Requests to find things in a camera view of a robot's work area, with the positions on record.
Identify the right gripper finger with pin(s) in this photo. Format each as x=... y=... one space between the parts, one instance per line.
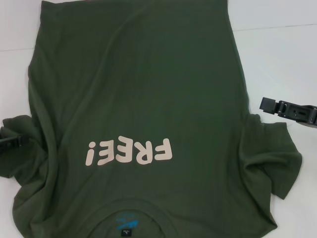
x=268 y=105

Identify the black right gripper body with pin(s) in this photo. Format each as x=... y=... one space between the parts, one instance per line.
x=302 y=114

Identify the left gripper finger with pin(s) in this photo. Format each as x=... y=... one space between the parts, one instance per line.
x=15 y=141

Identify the dark green FREE t-shirt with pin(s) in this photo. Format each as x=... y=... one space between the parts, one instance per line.
x=148 y=86

